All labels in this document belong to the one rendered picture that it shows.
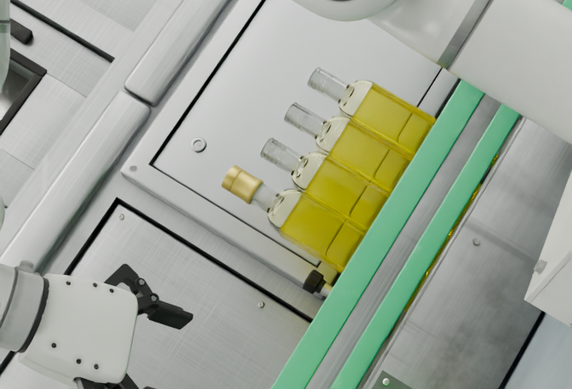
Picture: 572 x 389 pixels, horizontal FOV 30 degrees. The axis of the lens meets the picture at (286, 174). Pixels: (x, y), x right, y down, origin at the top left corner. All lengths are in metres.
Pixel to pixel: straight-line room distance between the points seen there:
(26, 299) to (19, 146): 0.61
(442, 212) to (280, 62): 0.43
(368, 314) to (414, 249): 0.09
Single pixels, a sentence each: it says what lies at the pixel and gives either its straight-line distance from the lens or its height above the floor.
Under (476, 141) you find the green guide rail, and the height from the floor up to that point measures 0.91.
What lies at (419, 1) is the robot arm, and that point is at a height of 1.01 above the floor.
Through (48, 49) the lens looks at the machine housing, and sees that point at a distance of 1.65.
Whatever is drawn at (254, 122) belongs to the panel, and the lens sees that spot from 1.53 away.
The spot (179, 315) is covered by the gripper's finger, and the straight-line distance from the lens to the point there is 1.11.
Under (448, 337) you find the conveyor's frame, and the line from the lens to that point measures 1.19.
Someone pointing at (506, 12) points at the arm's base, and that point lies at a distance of 0.88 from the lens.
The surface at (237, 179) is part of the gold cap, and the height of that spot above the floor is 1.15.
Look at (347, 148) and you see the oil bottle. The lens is 1.36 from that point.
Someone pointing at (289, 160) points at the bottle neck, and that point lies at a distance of 1.37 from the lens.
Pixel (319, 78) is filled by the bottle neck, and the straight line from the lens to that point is 1.41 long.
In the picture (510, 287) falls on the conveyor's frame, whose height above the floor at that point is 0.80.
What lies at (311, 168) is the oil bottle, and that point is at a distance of 1.35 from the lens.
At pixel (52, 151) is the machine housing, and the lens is 1.58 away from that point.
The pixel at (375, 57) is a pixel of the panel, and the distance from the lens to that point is 1.57.
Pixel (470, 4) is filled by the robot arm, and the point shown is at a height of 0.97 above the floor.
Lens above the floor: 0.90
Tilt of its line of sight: 8 degrees up
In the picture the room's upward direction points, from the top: 59 degrees counter-clockwise
